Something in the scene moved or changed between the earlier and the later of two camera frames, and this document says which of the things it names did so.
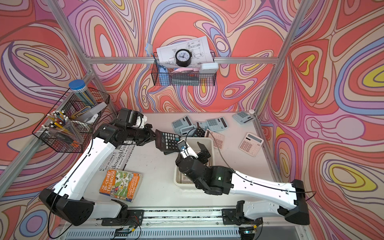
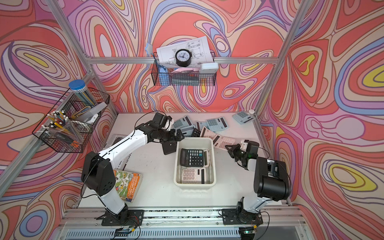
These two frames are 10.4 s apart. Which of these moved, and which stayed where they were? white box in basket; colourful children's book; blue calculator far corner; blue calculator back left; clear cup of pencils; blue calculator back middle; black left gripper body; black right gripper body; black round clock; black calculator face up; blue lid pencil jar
Moved: black right gripper body; black left gripper body; black calculator face up
Stayed: white box in basket; blue calculator back left; blue calculator far corner; colourful children's book; blue lid pencil jar; clear cup of pencils; blue calculator back middle; black round clock
